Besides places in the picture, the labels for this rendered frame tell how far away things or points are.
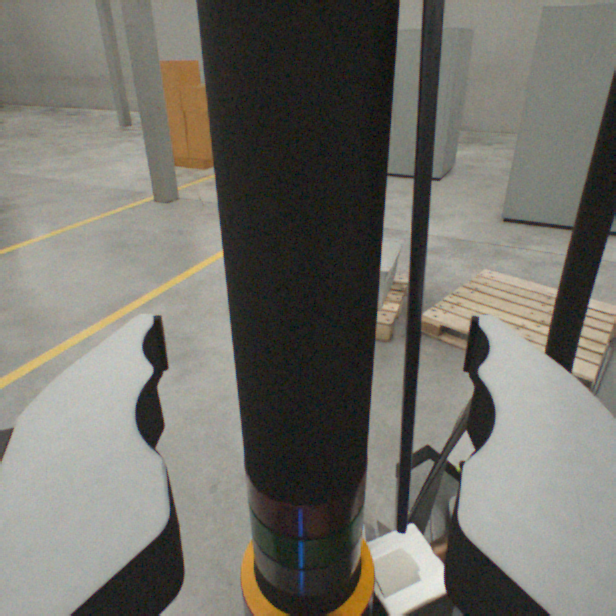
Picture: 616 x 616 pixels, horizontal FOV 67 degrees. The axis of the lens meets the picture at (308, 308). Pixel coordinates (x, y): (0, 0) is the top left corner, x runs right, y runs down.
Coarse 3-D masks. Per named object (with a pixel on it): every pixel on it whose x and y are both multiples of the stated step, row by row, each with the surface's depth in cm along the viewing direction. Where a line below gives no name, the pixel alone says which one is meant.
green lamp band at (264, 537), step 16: (256, 528) 13; (352, 528) 12; (272, 544) 12; (288, 544) 12; (304, 544) 12; (320, 544) 12; (336, 544) 12; (352, 544) 13; (288, 560) 12; (304, 560) 12; (320, 560) 12
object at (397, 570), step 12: (396, 552) 18; (384, 564) 18; (396, 564) 18; (408, 564) 18; (384, 576) 17; (396, 576) 17; (408, 576) 17; (384, 588) 17; (396, 588) 17; (372, 612) 18
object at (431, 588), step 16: (416, 528) 19; (368, 544) 19; (384, 544) 19; (400, 544) 19; (416, 544) 19; (416, 560) 18; (432, 560) 18; (432, 576) 17; (400, 592) 17; (416, 592) 17; (432, 592) 17; (384, 608) 17; (400, 608) 16; (416, 608) 17; (432, 608) 17; (448, 608) 18
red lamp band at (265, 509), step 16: (256, 496) 12; (352, 496) 12; (256, 512) 12; (272, 512) 12; (288, 512) 11; (304, 512) 11; (320, 512) 11; (336, 512) 12; (352, 512) 12; (272, 528) 12; (288, 528) 12; (304, 528) 12; (320, 528) 12; (336, 528) 12
